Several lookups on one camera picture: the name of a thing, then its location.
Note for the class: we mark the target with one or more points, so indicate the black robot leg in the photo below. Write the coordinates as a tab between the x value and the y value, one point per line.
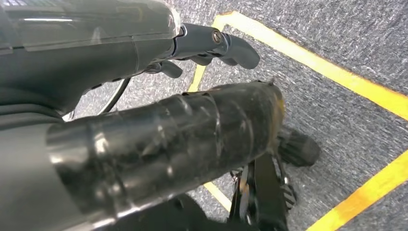
175	134

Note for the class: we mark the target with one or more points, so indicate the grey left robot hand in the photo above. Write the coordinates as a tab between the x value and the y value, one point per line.
79	60

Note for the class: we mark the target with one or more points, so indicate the yellow floor tape square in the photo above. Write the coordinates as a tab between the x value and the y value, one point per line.
318	65

